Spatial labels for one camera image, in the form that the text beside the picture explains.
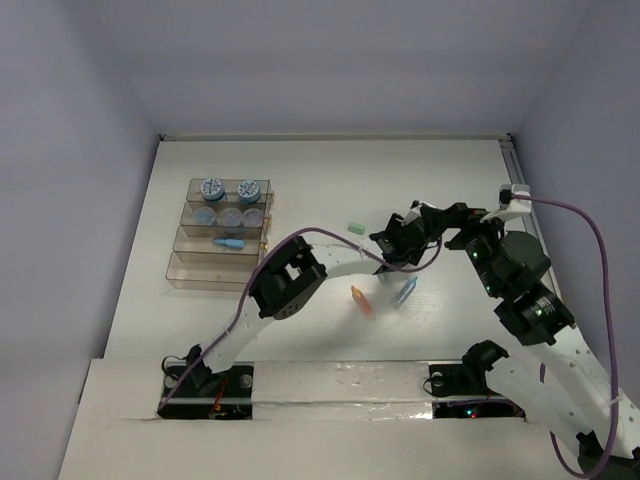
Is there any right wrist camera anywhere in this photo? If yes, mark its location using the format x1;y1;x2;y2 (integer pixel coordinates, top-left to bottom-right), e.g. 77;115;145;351
481;184;532;223

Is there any blue clear highlighter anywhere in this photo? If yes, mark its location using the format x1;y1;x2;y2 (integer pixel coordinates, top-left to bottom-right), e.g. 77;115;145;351
391;276;418;309

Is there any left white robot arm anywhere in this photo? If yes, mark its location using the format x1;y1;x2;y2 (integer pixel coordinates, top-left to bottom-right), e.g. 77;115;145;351
181;212;442;395

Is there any blue highlighter with cap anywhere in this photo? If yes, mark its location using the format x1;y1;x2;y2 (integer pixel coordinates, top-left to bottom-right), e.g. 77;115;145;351
213;238;245;250

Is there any clear paperclip jar small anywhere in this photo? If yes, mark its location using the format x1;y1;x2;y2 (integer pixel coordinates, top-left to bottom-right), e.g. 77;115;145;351
241;208;264;228

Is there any blue lid jar in bin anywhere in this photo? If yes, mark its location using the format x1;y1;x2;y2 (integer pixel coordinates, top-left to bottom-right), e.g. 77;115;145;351
199;177;226;202

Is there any orange highlighter pen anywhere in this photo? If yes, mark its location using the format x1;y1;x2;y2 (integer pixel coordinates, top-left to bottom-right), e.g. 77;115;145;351
351;286;375;318

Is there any small green cap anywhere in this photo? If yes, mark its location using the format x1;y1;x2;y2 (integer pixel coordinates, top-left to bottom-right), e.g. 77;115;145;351
348;222;366;235

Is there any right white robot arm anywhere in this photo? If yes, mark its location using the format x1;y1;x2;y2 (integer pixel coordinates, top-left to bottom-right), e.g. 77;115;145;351
413;195;639;479

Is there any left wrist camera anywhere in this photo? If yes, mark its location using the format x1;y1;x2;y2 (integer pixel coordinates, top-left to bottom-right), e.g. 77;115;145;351
402;200;435;224

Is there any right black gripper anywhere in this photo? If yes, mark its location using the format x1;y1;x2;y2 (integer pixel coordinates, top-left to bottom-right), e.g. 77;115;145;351
421;200;515;296

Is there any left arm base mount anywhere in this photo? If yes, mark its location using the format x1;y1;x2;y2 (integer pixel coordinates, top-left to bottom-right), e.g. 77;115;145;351
157;363;254;420

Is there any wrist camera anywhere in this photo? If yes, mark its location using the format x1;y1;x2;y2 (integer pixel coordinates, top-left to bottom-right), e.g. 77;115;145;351
402;200;435;224
481;184;532;223

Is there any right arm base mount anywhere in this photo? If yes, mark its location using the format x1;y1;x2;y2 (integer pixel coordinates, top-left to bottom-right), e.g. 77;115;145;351
422;340;526;419

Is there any blue lid jar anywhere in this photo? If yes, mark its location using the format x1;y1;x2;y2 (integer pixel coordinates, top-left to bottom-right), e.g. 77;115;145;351
237;179;262;204
199;177;226;202

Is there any aluminium rail right edge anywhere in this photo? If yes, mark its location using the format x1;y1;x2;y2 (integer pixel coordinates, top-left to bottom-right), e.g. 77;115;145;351
498;137;542;241

